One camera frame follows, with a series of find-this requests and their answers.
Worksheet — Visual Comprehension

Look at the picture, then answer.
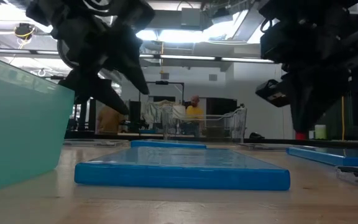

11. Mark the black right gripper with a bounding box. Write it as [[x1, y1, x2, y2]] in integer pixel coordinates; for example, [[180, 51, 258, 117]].
[[259, 0, 354, 132]]

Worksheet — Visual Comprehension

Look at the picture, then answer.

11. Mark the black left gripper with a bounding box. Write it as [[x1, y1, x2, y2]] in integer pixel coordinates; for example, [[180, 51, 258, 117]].
[[57, 0, 155, 115]]

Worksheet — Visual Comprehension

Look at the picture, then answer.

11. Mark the blue disc case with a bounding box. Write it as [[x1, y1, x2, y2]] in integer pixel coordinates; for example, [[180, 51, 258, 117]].
[[285, 146, 358, 167], [130, 139, 208, 150], [74, 146, 291, 192]]

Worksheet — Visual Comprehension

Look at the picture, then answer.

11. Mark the pale green cylinder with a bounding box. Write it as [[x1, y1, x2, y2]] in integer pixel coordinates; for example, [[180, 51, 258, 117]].
[[314, 124, 328, 140]]

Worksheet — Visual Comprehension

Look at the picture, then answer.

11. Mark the ceiling light tube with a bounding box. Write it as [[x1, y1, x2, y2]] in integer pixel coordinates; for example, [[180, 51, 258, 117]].
[[220, 56, 275, 64], [159, 54, 217, 61]]

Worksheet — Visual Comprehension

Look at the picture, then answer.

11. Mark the clear plastic bin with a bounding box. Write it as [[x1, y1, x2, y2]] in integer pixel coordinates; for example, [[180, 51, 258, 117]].
[[161, 105, 248, 141]]

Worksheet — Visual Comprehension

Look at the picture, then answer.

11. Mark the grey ceiling box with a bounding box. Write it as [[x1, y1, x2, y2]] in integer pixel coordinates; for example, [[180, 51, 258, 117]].
[[180, 7, 202, 27]]

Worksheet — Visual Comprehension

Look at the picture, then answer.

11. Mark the teal translucent plastic bin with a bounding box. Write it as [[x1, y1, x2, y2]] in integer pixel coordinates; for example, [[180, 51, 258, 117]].
[[0, 52, 76, 195]]

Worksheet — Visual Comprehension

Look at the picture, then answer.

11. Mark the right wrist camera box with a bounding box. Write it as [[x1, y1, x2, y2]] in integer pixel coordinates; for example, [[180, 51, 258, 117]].
[[255, 79, 291, 108]]

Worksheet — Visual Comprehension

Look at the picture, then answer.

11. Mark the black yellow cord reel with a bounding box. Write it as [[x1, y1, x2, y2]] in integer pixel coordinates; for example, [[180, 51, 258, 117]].
[[13, 22, 37, 41]]

